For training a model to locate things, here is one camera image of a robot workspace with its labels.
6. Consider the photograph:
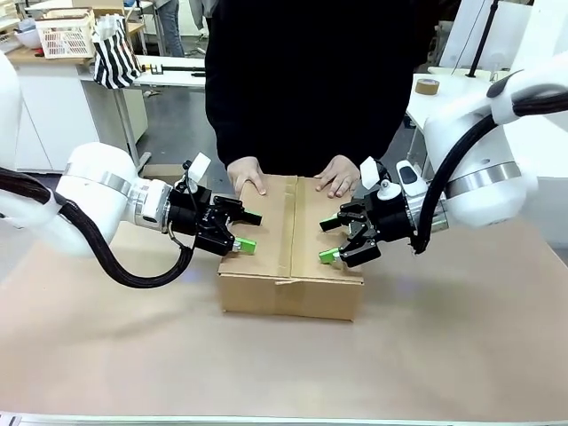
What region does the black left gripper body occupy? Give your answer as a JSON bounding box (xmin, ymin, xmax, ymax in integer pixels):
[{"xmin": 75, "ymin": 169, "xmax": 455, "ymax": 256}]
[{"xmin": 170, "ymin": 185, "xmax": 224, "ymax": 255}]

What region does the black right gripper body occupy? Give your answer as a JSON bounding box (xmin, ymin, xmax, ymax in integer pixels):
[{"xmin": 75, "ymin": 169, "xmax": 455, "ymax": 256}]
[{"xmin": 365, "ymin": 192, "xmax": 419, "ymax": 246}]

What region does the brown cardboard box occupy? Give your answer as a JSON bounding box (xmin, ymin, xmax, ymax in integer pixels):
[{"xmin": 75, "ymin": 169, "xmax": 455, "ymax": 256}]
[{"xmin": 216, "ymin": 173, "xmax": 367, "ymax": 323}]

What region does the person's left forearm black sleeve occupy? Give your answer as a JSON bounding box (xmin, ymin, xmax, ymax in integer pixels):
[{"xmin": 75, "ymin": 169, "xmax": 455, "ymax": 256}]
[{"xmin": 330, "ymin": 88, "xmax": 413, "ymax": 165}]

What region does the person's right forearm black sleeve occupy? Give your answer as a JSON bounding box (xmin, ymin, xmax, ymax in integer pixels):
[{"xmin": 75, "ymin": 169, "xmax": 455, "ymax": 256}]
[{"xmin": 211, "ymin": 88, "xmax": 267, "ymax": 168}]

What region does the person's left hand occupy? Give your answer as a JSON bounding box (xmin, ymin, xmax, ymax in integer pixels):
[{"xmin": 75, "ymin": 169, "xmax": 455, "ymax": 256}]
[{"xmin": 313, "ymin": 154, "xmax": 361, "ymax": 199}]

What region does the person's right hand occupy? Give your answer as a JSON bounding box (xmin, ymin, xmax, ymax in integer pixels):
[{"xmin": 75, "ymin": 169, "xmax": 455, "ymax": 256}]
[{"xmin": 225, "ymin": 155, "xmax": 269, "ymax": 197}]

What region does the brown tape roll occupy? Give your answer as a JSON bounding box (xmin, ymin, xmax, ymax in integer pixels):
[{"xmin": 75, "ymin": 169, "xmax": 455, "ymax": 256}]
[{"xmin": 414, "ymin": 77, "xmax": 441, "ymax": 96}]

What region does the white table with grey leg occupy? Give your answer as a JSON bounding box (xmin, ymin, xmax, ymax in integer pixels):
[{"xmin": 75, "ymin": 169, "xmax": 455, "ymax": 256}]
[{"xmin": 115, "ymin": 54, "xmax": 208, "ymax": 169}]

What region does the person's black sweater torso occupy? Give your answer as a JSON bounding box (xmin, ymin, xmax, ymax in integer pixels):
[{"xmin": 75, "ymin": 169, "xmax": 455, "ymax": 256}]
[{"xmin": 204, "ymin": 0, "xmax": 439, "ymax": 168}]

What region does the white side table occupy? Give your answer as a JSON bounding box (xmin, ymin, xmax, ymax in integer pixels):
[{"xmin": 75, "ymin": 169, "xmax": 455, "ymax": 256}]
[{"xmin": 405, "ymin": 66, "xmax": 516, "ymax": 178}]

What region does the long black tool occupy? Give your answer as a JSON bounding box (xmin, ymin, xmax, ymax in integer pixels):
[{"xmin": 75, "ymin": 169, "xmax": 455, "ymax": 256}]
[{"xmin": 149, "ymin": 64, "xmax": 207, "ymax": 76}]

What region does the white cabinet desk wooden top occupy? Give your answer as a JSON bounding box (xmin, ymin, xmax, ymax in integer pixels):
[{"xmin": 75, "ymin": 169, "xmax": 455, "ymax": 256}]
[{"xmin": 5, "ymin": 43, "xmax": 150, "ymax": 173}]

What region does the black white striped bag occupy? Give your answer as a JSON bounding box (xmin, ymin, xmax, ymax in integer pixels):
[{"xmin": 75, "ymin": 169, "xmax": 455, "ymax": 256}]
[{"xmin": 91, "ymin": 14, "xmax": 143, "ymax": 91}]

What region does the bystander in blue jeans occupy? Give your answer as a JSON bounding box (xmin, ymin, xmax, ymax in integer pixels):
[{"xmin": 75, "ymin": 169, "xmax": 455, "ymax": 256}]
[{"xmin": 156, "ymin": 0, "xmax": 185, "ymax": 59}]

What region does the black stand pole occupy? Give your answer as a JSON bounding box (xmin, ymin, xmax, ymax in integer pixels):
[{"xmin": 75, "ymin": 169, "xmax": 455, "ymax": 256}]
[{"xmin": 464, "ymin": 0, "xmax": 499, "ymax": 79}]

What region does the white plastic basket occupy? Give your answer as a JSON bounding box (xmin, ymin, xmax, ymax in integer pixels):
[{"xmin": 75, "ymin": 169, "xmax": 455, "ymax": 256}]
[{"xmin": 34, "ymin": 7, "xmax": 97, "ymax": 59}]

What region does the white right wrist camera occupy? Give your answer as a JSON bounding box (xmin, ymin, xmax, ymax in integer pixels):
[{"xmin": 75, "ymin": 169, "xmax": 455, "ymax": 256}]
[{"xmin": 359, "ymin": 155, "xmax": 403, "ymax": 201}]

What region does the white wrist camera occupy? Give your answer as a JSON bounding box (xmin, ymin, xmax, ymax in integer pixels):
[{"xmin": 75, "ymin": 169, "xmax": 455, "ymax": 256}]
[
  {"xmin": 178, "ymin": 151, "xmax": 212, "ymax": 184},
  {"xmin": 359, "ymin": 155, "xmax": 403, "ymax": 201}
]

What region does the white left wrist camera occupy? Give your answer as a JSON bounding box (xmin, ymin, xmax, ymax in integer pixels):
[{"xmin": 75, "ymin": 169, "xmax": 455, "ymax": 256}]
[{"xmin": 178, "ymin": 151, "xmax": 212, "ymax": 184}]

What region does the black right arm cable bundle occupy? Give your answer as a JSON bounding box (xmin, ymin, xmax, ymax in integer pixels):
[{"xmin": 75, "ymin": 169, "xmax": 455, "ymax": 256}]
[{"xmin": 409, "ymin": 86, "xmax": 568, "ymax": 257}]

